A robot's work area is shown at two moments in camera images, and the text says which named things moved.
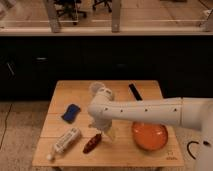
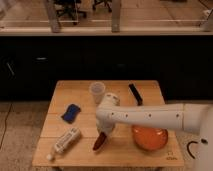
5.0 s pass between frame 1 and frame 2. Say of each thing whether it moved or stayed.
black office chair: stayed
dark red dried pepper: moved
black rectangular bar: stayed
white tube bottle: stayed
